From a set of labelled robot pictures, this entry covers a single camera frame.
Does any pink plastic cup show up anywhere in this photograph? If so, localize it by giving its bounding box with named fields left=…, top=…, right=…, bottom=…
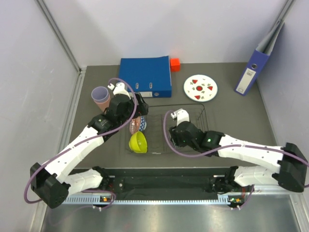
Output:
left=94, top=95, right=111, bottom=112

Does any red blue patterned bowl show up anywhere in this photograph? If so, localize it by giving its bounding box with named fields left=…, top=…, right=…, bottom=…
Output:
left=129, top=116, right=147, bottom=134

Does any lilac plastic cup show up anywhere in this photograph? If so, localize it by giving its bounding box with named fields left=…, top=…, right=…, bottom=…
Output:
left=91, top=86, right=109, bottom=103

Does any white watermelon plate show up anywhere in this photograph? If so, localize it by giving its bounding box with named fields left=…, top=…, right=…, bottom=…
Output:
left=183, top=74, right=218, bottom=102

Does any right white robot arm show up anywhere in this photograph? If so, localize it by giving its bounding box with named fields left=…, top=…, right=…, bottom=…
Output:
left=169, top=121, right=309, bottom=192

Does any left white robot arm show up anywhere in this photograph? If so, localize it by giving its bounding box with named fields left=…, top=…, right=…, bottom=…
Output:
left=26, top=92, right=149, bottom=209

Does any yellow-green bowl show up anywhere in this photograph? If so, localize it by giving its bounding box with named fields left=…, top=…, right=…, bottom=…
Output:
left=128, top=131, right=148, bottom=153

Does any blue lying binder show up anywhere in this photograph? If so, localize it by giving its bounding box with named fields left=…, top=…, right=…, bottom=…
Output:
left=118, top=56, right=172, bottom=98

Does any red cube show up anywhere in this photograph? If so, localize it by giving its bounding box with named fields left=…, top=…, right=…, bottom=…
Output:
left=169, top=58, right=181, bottom=72

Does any purple standing binder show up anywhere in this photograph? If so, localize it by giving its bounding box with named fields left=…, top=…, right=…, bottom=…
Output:
left=234, top=20, right=285, bottom=97

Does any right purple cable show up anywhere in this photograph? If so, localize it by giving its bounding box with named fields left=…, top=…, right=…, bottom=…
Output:
left=163, top=110, right=309, bottom=188

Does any purple cable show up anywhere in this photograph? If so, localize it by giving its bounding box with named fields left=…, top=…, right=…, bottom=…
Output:
left=163, top=110, right=309, bottom=188
left=23, top=77, right=139, bottom=203

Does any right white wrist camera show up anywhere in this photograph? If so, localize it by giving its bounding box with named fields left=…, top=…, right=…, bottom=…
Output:
left=170, top=108, right=190, bottom=126

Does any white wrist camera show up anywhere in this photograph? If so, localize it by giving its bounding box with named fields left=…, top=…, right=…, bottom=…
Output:
left=108, top=82, right=130, bottom=98
left=170, top=108, right=190, bottom=126

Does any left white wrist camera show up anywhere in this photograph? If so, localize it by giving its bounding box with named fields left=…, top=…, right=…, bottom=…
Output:
left=108, top=82, right=130, bottom=98

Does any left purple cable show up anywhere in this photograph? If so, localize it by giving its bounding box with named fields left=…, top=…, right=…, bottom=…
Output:
left=23, top=77, right=139, bottom=203

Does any black wire dish rack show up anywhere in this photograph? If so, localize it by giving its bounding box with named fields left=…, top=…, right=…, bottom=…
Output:
left=124, top=103, right=212, bottom=155

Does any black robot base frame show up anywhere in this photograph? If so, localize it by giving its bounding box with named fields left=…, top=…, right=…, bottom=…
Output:
left=96, top=168, right=247, bottom=200

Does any grey cable duct rail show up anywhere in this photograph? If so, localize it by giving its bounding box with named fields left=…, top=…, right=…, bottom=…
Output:
left=62, top=194, right=244, bottom=205

